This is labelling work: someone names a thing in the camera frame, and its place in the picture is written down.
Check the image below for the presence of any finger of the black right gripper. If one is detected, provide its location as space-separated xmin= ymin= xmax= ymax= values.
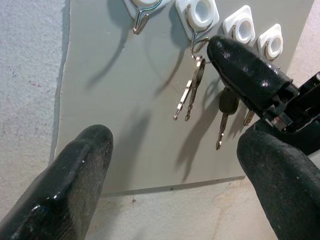
xmin=206 ymin=35 xmax=294 ymax=113

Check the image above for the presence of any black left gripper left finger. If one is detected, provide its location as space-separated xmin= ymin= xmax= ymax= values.
xmin=0 ymin=124 xmax=115 ymax=240

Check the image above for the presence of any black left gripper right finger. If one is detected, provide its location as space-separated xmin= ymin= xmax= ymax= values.
xmin=236 ymin=129 xmax=320 ymax=240

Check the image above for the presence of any silver key bunch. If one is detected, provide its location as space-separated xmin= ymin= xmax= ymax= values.
xmin=172 ymin=36 xmax=213 ymax=121

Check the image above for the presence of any grey hook board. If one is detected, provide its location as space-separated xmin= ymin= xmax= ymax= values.
xmin=51 ymin=0 xmax=316 ymax=199

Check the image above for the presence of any black-headed key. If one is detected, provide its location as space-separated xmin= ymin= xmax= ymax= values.
xmin=215 ymin=86 xmax=240 ymax=151

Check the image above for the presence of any brass-coloured key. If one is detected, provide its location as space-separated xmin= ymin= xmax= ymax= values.
xmin=242 ymin=109 xmax=256 ymax=127

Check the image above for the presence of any white wall hook, metal wire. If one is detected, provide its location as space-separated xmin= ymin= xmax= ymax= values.
xmin=222 ymin=5 xmax=256 ymax=45
xmin=123 ymin=0 xmax=174 ymax=35
xmin=174 ymin=0 xmax=220 ymax=52
xmin=255 ymin=23 xmax=284 ymax=61

